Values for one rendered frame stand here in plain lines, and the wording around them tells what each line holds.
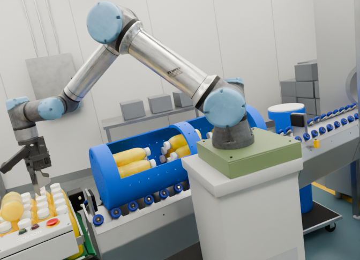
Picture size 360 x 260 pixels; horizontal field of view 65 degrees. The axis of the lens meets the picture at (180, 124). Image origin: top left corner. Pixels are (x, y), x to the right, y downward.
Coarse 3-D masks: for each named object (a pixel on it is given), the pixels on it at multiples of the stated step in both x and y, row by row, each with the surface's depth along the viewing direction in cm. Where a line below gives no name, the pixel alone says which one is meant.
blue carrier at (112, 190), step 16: (256, 112) 149; (160, 128) 140; (176, 128) 135; (192, 128) 133; (208, 128) 163; (112, 144) 131; (128, 144) 138; (144, 144) 144; (160, 144) 149; (192, 144) 128; (96, 160) 113; (112, 160) 113; (176, 160) 124; (96, 176) 124; (112, 176) 111; (128, 176) 114; (144, 176) 117; (160, 176) 121; (176, 176) 126; (112, 192) 111; (128, 192) 115; (144, 192) 121; (112, 208) 117
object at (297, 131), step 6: (294, 114) 181; (300, 114) 177; (294, 120) 180; (300, 120) 176; (306, 120) 176; (294, 126) 181; (300, 126) 177; (306, 126) 177; (294, 132) 184; (300, 132) 180; (306, 132) 177
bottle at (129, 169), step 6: (132, 162) 123; (138, 162) 123; (144, 162) 124; (150, 162) 126; (120, 168) 119; (126, 168) 120; (132, 168) 121; (138, 168) 122; (144, 168) 123; (120, 174) 118; (126, 174) 119; (132, 174) 120
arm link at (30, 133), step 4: (28, 128) 99; (32, 128) 100; (36, 128) 103; (16, 132) 99; (20, 132) 98; (24, 132) 99; (28, 132) 99; (32, 132) 100; (36, 132) 102; (16, 136) 99; (20, 136) 99; (24, 136) 99; (28, 136) 99; (32, 136) 100; (36, 136) 102; (20, 140) 99; (24, 140) 100
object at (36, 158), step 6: (36, 138) 102; (42, 138) 103; (18, 144) 100; (24, 144) 99; (30, 144) 102; (36, 144) 103; (42, 144) 103; (30, 150) 102; (36, 150) 103; (42, 150) 104; (30, 156) 103; (36, 156) 101; (42, 156) 102; (48, 156) 103; (30, 162) 101; (36, 162) 103; (42, 162) 104; (48, 162) 104; (36, 168) 103; (42, 168) 104
